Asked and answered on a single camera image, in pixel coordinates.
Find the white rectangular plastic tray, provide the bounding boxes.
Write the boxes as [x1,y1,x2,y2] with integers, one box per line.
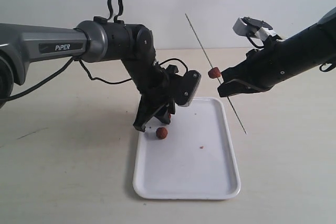
[132,97,241,200]

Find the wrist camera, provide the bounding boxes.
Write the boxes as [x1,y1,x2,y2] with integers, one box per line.
[174,70,202,107]
[233,17,283,42]

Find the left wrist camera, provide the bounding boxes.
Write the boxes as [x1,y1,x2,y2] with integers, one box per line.
[174,70,202,107]

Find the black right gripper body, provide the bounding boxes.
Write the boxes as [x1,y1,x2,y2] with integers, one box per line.
[246,41,284,92]

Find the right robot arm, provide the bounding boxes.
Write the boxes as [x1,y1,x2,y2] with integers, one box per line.
[217,9,335,97]

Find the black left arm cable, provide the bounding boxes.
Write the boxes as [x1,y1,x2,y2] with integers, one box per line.
[0,0,190,101]

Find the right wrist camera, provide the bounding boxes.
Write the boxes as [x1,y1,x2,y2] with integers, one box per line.
[233,17,283,42]

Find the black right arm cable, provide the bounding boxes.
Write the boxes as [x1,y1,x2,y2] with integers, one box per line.
[319,61,336,72]

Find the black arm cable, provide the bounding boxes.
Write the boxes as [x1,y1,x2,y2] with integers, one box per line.
[319,61,336,72]
[0,0,190,101]

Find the thin metal skewer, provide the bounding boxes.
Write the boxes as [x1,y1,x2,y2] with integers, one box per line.
[184,13,247,135]

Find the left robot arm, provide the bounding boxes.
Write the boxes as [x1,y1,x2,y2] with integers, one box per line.
[1,17,181,132]

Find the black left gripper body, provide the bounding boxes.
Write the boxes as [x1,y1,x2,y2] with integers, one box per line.
[139,64,182,115]

